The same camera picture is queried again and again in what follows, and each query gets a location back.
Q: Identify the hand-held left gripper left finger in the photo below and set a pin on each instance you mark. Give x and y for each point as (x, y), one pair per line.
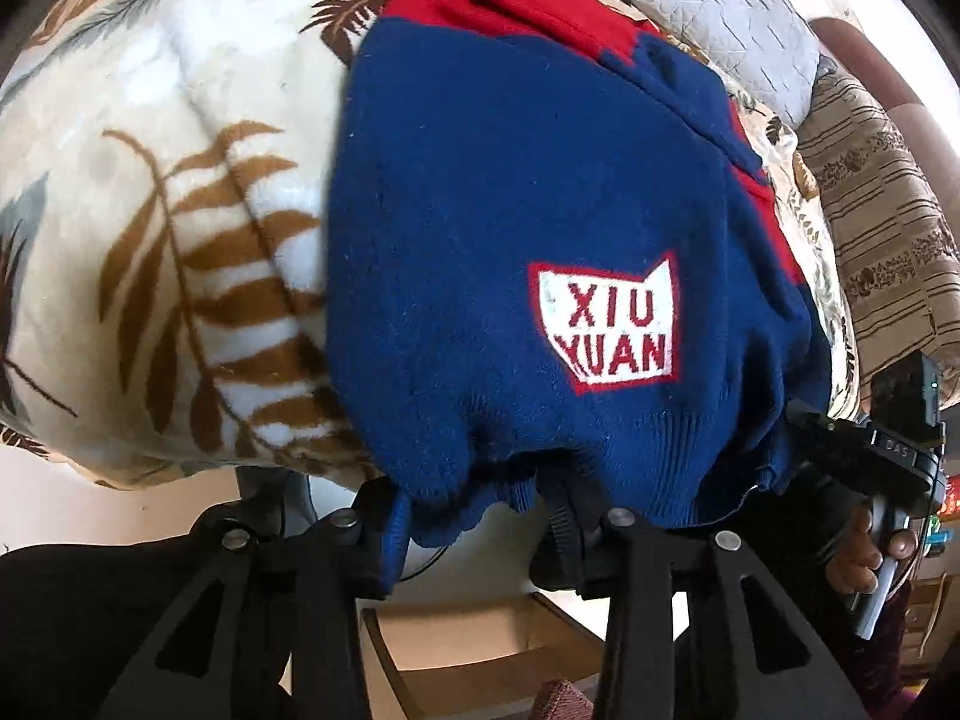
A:
(394, 549)

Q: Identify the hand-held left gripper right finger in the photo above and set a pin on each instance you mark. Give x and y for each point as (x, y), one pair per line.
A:
(630, 566)

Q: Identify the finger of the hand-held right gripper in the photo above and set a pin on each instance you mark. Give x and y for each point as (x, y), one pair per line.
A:
(825, 439)

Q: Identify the blue and red knit sweater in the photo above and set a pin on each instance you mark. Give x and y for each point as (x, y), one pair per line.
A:
(487, 255)

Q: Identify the person's right hand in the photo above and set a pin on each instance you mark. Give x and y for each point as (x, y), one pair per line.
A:
(862, 555)

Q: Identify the wooden stool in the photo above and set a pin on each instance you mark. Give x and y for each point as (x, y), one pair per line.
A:
(480, 645)

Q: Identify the brown striped cushion cover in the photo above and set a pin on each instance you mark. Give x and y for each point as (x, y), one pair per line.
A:
(885, 240)

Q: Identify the brown padded furniture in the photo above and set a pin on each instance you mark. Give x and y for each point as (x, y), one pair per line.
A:
(877, 67)

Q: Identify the grey quilted pillow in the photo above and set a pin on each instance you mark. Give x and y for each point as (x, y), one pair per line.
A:
(720, 11)

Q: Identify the leaf print fleece blanket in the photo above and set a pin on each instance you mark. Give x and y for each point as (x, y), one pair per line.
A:
(150, 187)

